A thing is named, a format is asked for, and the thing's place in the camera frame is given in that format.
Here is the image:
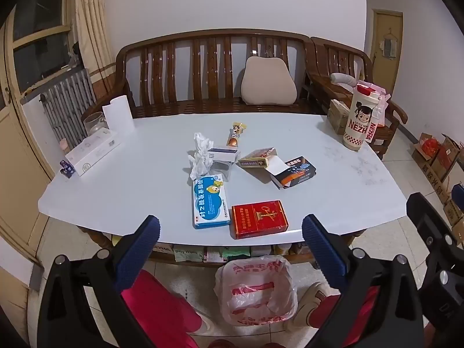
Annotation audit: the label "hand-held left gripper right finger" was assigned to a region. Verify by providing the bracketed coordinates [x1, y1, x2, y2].
[302, 214, 425, 348]

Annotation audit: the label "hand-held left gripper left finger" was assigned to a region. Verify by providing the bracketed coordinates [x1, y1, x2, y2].
[36, 215, 162, 348]

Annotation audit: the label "black cigarette box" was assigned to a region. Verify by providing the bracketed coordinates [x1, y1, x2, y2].
[266, 155, 317, 190]

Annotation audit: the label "bin with white plastic bag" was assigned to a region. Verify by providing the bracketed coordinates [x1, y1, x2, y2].
[214, 255, 298, 327]

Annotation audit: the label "white and blue medicine box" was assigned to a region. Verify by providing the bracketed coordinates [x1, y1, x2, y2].
[206, 147, 240, 163]

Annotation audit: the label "wooden table base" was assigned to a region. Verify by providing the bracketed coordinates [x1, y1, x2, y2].
[76, 225, 358, 271]

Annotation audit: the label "row of packets under table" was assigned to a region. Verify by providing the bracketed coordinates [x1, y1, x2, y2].
[150, 242, 316, 264]

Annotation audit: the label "beige shoe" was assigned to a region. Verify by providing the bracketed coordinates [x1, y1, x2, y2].
[288, 281, 336, 332]

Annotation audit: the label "person's red pants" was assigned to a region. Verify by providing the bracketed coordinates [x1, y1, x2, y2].
[121, 270, 381, 348]

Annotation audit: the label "light blue medicine box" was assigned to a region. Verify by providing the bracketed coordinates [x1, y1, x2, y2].
[191, 174, 232, 230]

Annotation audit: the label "white shoe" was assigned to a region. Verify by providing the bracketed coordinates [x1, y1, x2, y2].
[185, 312, 215, 336]

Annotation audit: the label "red and white printed bag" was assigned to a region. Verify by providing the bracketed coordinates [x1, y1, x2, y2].
[364, 110, 388, 144]

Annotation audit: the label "long white carton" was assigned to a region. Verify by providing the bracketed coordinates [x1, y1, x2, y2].
[65, 130, 122, 177]

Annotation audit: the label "yellow and red cigarette box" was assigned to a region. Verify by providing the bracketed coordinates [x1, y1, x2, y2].
[237, 147, 278, 170]

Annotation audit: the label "crumpled white tissue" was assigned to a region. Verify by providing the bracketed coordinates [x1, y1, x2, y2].
[188, 132, 215, 181]

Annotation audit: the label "white cartoon tumbler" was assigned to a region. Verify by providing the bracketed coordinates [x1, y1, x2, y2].
[343, 83, 382, 152]

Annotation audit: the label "pink plastic bag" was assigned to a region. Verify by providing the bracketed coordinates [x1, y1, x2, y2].
[360, 80, 392, 111]

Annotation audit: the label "brown cardboard tissue box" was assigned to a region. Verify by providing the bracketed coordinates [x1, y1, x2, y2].
[328, 99, 352, 135]

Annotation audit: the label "clear glass jar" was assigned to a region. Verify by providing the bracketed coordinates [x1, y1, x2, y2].
[83, 112, 109, 137]

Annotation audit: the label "white paper towel roll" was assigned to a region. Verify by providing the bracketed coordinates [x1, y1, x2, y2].
[102, 95, 135, 135]

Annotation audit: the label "yellow snack wrapper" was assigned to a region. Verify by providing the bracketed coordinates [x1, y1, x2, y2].
[227, 122, 248, 148]

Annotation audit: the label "grey rolled cloth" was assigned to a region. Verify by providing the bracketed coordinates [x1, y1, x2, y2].
[330, 73, 358, 87]

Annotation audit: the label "grey radiator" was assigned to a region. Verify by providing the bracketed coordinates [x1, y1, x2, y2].
[41, 68, 97, 149]

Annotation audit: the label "beige back cushion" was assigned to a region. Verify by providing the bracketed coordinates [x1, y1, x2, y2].
[241, 57, 298, 106]

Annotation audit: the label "wooden armchair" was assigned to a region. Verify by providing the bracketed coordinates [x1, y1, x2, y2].
[306, 37, 408, 160]

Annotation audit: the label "yellow wooden door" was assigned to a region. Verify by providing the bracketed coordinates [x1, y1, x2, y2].
[370, 9, 404, 95]

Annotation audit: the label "long wooden sofa bench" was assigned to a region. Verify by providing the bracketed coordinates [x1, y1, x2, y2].
[115, 29, 312, 118]

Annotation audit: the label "cream curtain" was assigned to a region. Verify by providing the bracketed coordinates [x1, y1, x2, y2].
[74, 0, 117, 91]

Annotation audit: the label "window with beige frame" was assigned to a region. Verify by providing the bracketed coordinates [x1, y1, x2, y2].
[0, 0, 78, 97]

